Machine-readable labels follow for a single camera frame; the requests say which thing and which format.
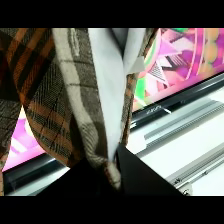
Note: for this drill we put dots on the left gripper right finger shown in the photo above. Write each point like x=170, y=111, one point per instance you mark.
x=140, y=178

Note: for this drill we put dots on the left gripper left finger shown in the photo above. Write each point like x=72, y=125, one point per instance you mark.
x=80, y=181

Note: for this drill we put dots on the brown checked shirt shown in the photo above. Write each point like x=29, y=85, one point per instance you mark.
x=66, y=100

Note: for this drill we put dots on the silver frame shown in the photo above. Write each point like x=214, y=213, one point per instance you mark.
x=186, y=133

